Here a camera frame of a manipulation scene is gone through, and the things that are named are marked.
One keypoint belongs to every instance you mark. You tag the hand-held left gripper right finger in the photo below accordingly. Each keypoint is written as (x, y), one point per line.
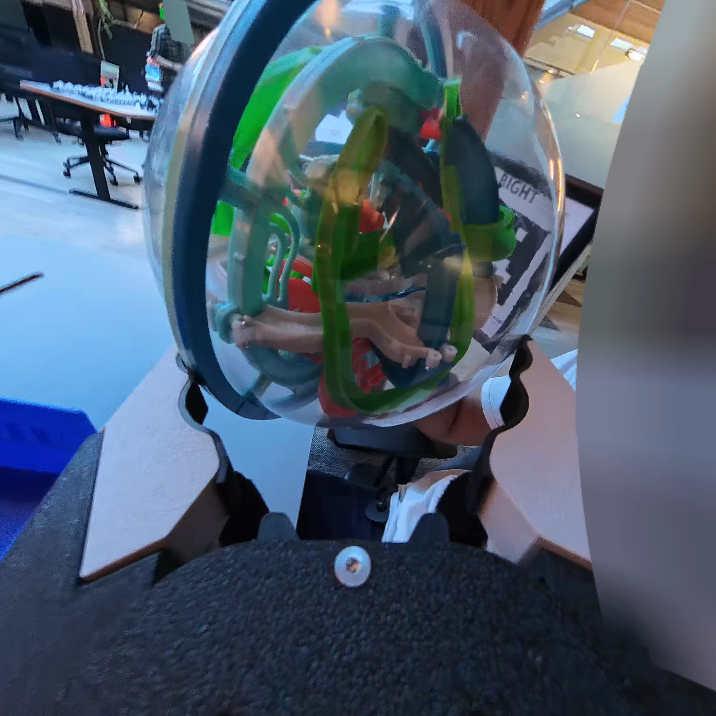
(537, 475)

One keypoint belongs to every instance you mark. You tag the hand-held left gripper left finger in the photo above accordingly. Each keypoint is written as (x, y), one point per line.
(145, 475)

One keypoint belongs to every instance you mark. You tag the clear plastic maze ball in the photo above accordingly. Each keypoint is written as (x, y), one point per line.
(347, 224)

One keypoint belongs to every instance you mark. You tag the person's right forearm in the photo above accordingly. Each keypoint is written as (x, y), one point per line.
(453, 425)

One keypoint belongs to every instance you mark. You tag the blue plastic bin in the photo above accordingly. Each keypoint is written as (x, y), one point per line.
(33, 447)

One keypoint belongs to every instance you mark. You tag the black swivel chair base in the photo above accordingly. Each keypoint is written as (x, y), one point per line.
(386, 447)

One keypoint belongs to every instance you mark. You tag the person's dark pants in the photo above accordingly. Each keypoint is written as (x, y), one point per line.
(335, 509)

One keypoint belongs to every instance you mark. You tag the wooden beam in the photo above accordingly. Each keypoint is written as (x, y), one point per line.
(506, 22)

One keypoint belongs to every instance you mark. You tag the black rolling office chair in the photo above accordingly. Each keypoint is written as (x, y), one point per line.
(100, 151)

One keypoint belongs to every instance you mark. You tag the long black-legged table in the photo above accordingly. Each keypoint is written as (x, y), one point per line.
(89, 112)

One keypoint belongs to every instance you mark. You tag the row of small white items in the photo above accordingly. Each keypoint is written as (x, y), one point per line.
(106, 95)

